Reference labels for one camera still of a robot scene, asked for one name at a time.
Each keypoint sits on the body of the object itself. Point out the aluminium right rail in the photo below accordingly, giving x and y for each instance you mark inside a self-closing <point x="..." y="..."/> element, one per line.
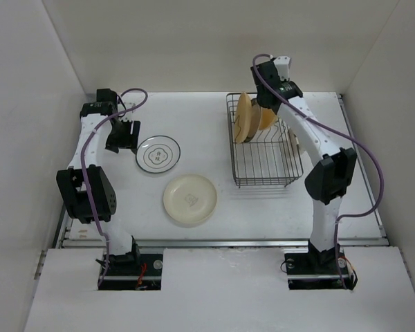
<point x="362" y="167"/>

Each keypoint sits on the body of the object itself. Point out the tan wooden plate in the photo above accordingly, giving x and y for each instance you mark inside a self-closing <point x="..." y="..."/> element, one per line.
<point x="242" y="118"/>

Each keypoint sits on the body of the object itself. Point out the white cutlery holder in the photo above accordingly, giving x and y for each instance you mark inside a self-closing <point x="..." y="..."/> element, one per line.
<point x="297" y="148"/>

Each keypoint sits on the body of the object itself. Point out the cream plate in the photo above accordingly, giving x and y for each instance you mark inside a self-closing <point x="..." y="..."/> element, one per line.
<point x="190" y="199"/>

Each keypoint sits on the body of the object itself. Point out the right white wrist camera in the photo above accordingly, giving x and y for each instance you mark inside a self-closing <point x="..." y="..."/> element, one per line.
<point x="283" y="66"/>

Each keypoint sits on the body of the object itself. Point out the aluminium front rail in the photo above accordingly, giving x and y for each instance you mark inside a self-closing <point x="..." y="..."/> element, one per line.
<point x="186" y="243"/>

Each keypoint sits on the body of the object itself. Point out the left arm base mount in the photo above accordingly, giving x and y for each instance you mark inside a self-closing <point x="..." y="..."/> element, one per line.
<point x="133" y="273"/>

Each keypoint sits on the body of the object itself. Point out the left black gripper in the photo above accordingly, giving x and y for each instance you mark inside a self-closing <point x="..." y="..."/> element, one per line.
<point x="128" y="142"/>

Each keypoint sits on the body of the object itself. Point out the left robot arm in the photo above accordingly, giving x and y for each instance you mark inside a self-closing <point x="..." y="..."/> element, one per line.
<point x="86" y="191"/>

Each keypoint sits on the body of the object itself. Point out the black wire dish rack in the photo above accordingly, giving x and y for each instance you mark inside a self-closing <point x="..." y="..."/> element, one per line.
<point x="268" y="158"/>

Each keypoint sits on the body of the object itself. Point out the tan rimmed patterned plate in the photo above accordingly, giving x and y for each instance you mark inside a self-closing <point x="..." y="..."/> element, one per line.
<point x="267" y="117"/>

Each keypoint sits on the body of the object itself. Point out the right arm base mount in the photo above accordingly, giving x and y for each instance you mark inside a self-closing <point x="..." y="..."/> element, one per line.
<point x="333" y="275"/>

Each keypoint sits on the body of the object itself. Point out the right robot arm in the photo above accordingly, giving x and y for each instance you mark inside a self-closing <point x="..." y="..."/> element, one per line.
<point x="333" y="166"/>

